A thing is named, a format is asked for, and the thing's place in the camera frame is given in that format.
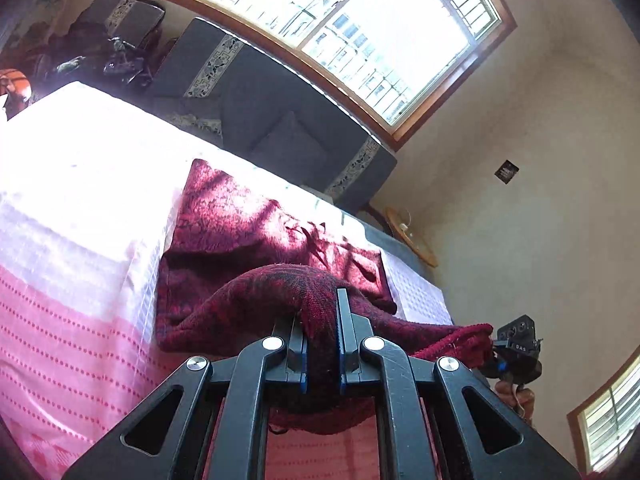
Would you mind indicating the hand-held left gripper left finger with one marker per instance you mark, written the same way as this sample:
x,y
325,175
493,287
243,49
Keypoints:
x,y
296,355

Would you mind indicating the dark red patterned garment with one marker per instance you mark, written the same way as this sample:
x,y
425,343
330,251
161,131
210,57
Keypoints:
x,y
240,230

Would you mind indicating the small wooden framed window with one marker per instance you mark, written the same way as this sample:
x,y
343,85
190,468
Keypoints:
x,y
607,420

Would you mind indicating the large wooden framed window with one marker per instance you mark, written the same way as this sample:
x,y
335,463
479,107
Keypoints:
x,y
360,25

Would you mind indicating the plain grey cushion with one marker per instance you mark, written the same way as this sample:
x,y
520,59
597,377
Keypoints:
x,y
290,136

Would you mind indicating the grey cushion with patterned trim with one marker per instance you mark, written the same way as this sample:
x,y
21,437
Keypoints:
x,y
197,127

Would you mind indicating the black wall socket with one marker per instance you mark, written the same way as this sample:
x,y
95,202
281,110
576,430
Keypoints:
x,y
506,171

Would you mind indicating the person's right hand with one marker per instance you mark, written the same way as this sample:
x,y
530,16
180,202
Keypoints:
x,y
522,402

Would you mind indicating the round wooden table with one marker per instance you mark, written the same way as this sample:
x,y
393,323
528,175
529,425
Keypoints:
x,y
417,245

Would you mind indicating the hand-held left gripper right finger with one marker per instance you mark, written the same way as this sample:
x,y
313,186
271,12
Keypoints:
x,y
345,330

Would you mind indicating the grey mattress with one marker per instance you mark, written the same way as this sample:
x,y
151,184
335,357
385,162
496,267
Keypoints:
x,y
395,250

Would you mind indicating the pink checked bed sheet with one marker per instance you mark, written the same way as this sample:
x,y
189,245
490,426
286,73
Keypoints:
x,y
75,240

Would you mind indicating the grey sofa with patterned trim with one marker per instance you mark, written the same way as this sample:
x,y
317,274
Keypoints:
x,y
260,90

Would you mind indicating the orange ball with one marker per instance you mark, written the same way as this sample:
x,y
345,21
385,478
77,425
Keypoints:
x,y
15,85

